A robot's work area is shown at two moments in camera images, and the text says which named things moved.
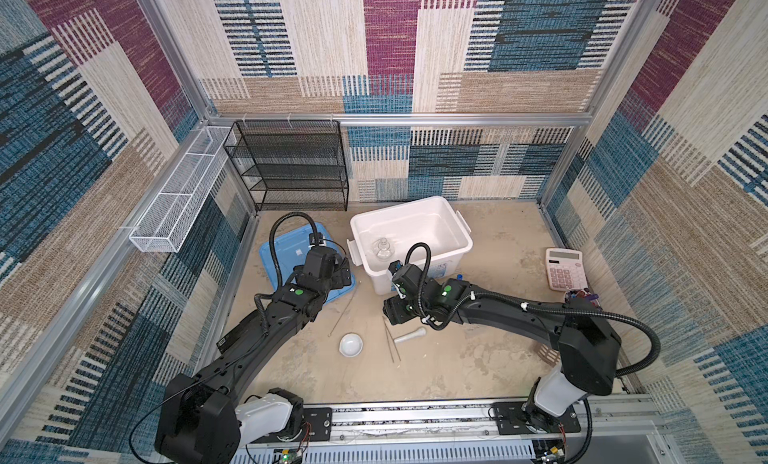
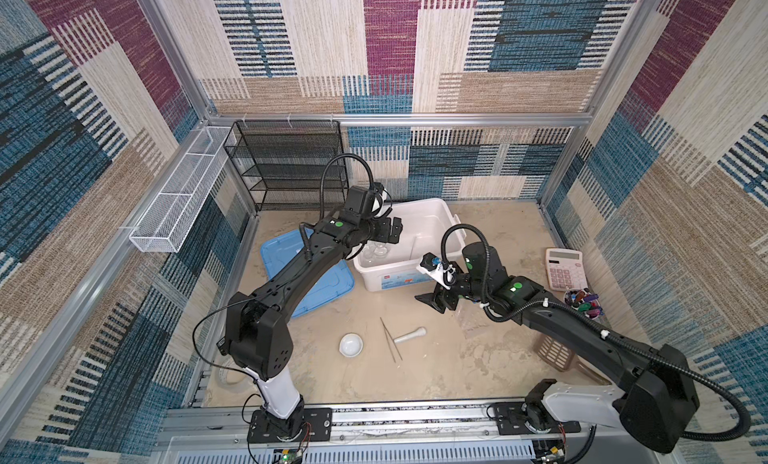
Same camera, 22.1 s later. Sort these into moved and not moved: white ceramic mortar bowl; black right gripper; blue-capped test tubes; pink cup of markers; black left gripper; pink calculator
Moved: black left gripper; black right gripper
Not moved: pink cup of markers; pink calculator; white ceramic mortar bowl; blue-capped test tubes
